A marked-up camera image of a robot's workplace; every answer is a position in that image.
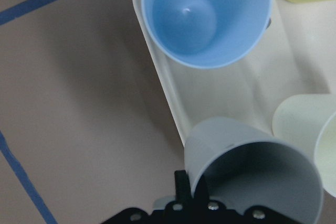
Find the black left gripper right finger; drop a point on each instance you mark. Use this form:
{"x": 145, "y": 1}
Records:
{"x": 201, "y": 194}

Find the white plastic ikea cup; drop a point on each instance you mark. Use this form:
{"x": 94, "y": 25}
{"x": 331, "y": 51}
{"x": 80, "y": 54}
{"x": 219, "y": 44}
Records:
{"x": 242, "y": 167}

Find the blue plastic cup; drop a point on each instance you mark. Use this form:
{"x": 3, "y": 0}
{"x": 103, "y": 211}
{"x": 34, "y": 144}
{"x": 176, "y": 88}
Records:
{"x": 206, "y": 34}

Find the pale green plastic cup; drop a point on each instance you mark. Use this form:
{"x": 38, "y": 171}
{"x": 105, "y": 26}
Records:
{"x": 307, "y": 121}

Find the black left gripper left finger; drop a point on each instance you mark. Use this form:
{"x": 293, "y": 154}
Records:
{"x": 182, "y": 186}

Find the cream plastic tray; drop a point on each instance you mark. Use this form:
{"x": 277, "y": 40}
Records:
{"x": 296, "y": 55}

